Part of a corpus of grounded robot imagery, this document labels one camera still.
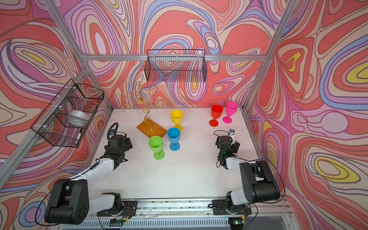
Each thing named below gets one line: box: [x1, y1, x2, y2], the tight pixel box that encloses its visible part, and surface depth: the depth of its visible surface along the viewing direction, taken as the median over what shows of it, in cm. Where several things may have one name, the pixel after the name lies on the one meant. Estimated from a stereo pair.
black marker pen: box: [74, 128, 83, 145], surface depth 75 cm
